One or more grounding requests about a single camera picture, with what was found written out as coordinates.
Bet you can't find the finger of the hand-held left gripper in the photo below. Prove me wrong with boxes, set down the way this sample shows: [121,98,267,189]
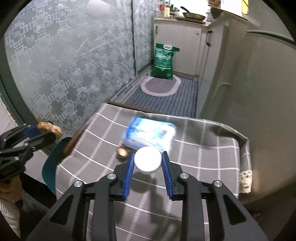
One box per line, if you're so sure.
[0,124,41,151]
[14,131,57,168]

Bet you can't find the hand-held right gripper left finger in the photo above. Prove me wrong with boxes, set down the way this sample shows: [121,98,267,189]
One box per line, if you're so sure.
[28,152,135,241]

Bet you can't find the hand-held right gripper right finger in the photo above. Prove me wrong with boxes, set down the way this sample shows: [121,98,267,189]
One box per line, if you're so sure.
[162,151,269,241]

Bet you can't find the white bottle cap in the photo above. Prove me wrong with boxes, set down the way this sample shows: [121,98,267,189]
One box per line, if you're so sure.
[134,147,162,175]

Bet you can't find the blue tissue pack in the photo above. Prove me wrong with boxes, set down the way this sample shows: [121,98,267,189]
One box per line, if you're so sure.
[122,116,176,153]

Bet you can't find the person's left forearm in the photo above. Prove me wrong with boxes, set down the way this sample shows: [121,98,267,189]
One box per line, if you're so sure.
[0,198,22,237]

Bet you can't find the person's left hand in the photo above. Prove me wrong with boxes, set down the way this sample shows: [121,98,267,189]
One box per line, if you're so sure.
[0,177,23,202]

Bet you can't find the teal plastic chair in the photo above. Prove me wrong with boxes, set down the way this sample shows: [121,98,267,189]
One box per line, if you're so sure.
[42,137,73,195]

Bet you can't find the brown nut shell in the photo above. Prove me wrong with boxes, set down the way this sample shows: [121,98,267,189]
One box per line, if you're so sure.
[116,147,130,160]

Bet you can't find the grey checked tablecloth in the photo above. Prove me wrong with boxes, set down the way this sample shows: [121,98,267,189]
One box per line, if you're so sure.
[55,103,252,241]

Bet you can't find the wide patterned glass door panel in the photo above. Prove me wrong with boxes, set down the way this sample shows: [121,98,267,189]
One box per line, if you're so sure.
[0,0,137,144]

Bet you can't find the dark blue floor mat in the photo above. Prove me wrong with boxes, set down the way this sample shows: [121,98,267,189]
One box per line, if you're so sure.
[116,76,199,117]

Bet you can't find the grey oval rug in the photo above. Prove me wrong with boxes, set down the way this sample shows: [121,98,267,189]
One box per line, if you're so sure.
[140,74,182,97]

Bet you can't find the green rice bag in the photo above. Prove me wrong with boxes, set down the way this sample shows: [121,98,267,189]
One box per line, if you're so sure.
[151,43,180,80]

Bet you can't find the grey refrigerator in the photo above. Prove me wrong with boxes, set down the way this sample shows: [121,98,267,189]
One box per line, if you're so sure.
[201,14,296,209]

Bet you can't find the narrow patterned glass door panel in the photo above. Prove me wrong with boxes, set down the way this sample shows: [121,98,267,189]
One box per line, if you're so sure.
[132,0,160,75]

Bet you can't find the metal frying pan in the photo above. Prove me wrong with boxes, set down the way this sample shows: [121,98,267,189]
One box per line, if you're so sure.
[180,6,207,21]

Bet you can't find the row of condiment bottles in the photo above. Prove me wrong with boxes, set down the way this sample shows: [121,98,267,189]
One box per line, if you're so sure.
[157,0,179,19]

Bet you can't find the dark cooking pot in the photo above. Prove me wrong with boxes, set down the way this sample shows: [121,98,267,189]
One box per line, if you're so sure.
[210,7,223,19]

